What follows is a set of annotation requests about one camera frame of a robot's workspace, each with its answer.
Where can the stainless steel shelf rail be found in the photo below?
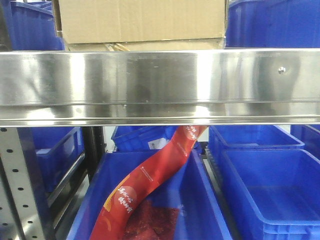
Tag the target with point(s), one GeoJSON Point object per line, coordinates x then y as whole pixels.
{"type": "Point", "coordinates": [205, 87]}

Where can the blue bin right rear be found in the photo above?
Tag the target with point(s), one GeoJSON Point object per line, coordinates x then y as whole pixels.
{"type": "Point", "coordinates": [249, 137]}

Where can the blue bin lower left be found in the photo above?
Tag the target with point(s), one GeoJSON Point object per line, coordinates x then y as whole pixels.
{"type": "Point", "coordinates": [57, 148]}

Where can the blue bin right bottom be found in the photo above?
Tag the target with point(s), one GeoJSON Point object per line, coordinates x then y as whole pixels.
{"type": "Point", "coordinates": [273, 194]}

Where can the blue bin upper left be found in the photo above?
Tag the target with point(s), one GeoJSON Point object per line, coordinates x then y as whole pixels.
{"type": "Point", "coordinates": [32, 26]}

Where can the red printed paper bag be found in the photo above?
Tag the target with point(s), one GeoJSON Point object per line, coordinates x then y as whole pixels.
{"type": "Point", "coordinates": [143, 180]}

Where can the blue bin upper right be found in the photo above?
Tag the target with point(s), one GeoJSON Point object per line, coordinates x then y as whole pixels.
{"type": "Point", "coordinates": [273, 24]}

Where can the blue bin far right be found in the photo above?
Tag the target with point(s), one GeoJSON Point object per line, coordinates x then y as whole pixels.
{"type": "Point", "coordinates": [309, 135]}

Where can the brown cardboard box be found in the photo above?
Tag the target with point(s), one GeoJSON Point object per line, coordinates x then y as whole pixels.
{"type": "Point", "coordinates": [141, 25]}

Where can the blue bin centre rear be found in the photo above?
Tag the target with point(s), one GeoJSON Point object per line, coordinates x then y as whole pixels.
{"type": "Point", "coordinates": [142, 138]}

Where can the blue bin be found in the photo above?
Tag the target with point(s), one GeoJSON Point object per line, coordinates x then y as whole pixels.
{"type": "Point", "coordinates": [189, 190]}
{"type": "Point", "coordinates": [273, 194]}
{"type": "Point", "coordinates": [57, 148]}
{"type": "Point", "coordinates": [249, 137]}
{"type": "Point", "coordinates": [142, 138]}
{"type": "Point", "coordinates": [32, 26]}
{"type": "Point", "coordinates": [309, 135]}
{"type": "Point", "coordinates": [273, 24]}

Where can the perforated steel shelf post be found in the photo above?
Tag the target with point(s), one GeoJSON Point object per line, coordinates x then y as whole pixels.
{"type": "Point", "coordinates": [22, 172]}

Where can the blue bin centre bottom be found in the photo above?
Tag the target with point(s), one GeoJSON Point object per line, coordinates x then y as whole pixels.
{"type": "Point", "coordinates": [189, 190]}

